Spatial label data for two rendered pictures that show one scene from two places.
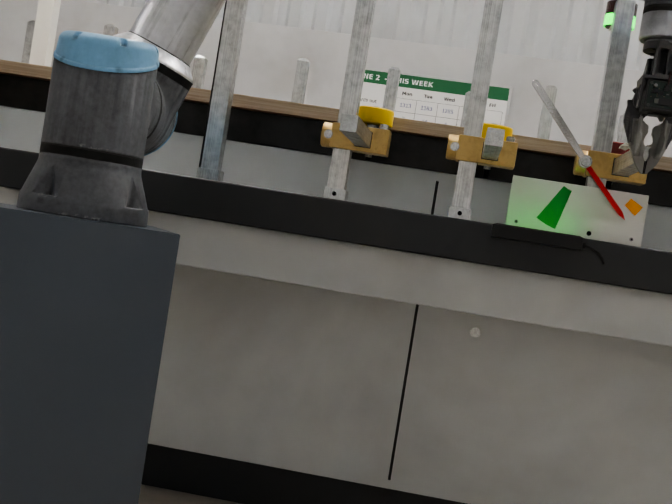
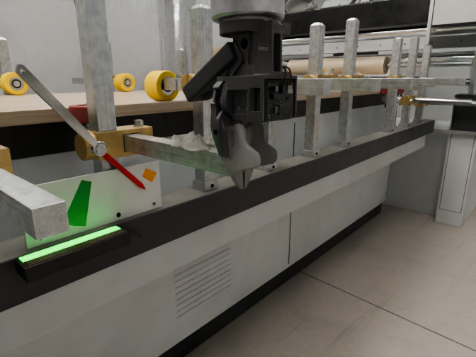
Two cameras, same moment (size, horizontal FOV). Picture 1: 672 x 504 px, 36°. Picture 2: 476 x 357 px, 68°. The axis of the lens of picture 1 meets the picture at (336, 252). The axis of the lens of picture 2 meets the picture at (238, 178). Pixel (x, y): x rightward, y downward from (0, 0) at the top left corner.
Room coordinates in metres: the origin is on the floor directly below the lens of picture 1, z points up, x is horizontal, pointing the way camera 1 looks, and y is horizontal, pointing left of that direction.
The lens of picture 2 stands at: (1.47, -0.09, 0.96)
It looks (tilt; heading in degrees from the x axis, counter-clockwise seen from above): 16 degrees down; 305
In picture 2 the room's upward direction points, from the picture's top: straight up
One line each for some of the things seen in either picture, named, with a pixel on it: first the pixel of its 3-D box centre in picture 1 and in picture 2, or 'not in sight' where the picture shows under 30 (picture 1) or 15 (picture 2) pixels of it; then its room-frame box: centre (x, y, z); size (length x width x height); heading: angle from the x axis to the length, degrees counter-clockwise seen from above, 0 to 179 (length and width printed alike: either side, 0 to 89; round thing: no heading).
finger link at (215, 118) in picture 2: (638, 117); (227, 122); (1.75, -0.46, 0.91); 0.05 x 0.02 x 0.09; 83
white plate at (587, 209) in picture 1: (576, 210); (101, 199); (2.02, -0.45, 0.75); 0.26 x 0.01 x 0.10; 83
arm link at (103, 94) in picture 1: (103, 93); not in sight; (1.56, 0.38, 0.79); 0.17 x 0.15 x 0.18; 0
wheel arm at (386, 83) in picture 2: not in sight; (331, 81); (1.91, -1.26, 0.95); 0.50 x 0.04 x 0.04; 173
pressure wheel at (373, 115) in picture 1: (371, 133); not in sight; (2.22, -0.04, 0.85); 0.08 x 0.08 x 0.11
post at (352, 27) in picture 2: not in sight; (347, 86); (1.92, -1.47, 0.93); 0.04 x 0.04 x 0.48; 83
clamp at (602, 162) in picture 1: (610, 167); (115, 142); (2.04, -0.50, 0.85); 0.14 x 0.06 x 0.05; 83
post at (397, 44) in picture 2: not in sight; (392, 90); (1.86, -1.97, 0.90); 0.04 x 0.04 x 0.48; 83
